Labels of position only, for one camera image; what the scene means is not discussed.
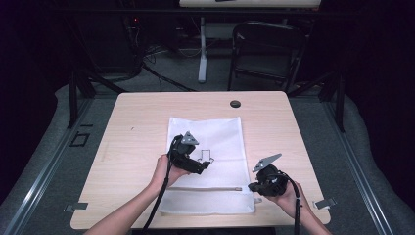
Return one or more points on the black metal stand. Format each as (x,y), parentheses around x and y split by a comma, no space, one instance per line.
(73,98)
(340,101)

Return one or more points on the person's left hand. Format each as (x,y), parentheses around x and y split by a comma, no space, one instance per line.
(164,173)

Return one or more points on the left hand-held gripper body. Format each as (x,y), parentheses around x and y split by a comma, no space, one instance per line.
(182,151)

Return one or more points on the dark equipment rack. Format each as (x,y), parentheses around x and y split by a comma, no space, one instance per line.
(132,42)

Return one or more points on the white desk with white leg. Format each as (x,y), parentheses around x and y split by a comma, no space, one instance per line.
(204,39)

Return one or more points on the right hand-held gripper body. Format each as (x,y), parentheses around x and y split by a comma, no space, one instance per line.
(270,179)

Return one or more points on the white mesh laundry bag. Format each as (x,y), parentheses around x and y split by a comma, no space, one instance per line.
(225,137)

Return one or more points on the grey metal table bracket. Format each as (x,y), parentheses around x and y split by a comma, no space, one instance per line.
(324,203)

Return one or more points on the black table grommet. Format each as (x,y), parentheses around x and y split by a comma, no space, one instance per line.
(235,104)

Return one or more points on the black folding chair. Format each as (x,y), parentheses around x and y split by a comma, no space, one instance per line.
(266,52)

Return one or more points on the person's right hand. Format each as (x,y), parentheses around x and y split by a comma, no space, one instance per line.
(288,199)

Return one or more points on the aluminium floor rail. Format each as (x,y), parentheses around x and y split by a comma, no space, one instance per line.
(359,169)
(49,169)

